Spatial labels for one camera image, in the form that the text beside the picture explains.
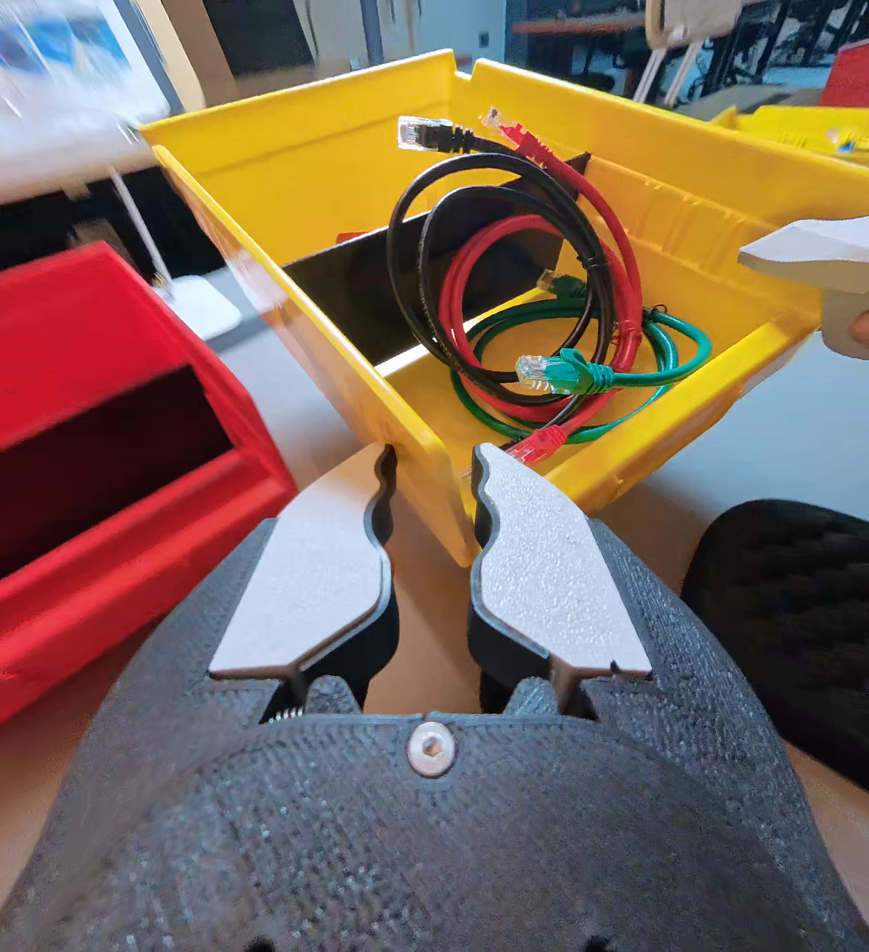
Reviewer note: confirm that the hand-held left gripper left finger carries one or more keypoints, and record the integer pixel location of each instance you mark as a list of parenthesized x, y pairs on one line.
[(308, 580)]

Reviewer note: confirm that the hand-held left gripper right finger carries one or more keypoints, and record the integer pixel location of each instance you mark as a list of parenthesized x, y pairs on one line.
[(553, 587)]

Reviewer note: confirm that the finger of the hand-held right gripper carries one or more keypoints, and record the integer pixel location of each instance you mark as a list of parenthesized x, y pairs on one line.
[(821, 253), (836, 327)]

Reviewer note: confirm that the yellow plastic bin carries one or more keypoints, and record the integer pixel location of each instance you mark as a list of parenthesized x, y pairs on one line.
[(814, 126), (293, 149)]

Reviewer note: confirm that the black bin divider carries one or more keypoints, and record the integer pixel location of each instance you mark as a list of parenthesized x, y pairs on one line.
[(345, 297), (70, 476)]

